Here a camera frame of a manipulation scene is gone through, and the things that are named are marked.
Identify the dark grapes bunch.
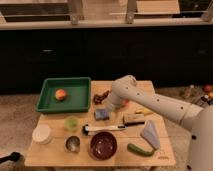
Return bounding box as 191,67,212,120
93,90,110,104

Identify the grey folded cloth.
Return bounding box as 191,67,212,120
140,120,160,149

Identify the black object on floor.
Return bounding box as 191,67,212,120
0,152,21,164

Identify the small metal cup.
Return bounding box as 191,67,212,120
65,136,80,153

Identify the blue sponge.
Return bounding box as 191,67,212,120
94,109,110,120

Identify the orange peach fruit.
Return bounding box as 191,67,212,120
55,89,67,101

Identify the wooden block brush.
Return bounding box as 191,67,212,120
123,114,145,126

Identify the orange bowl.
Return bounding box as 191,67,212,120
122,100,129,107

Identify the green plastic tray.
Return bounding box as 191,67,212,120
36,77,91,114

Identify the dark red bowl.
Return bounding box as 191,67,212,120
89,132,117,160

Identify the green plastic cup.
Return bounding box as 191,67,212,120
64,116,78,132

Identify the yellow banana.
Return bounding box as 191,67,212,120
135,108,153,116

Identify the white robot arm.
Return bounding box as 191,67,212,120
105,75,213,171

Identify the green cucumber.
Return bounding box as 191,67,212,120
127,143,155,157

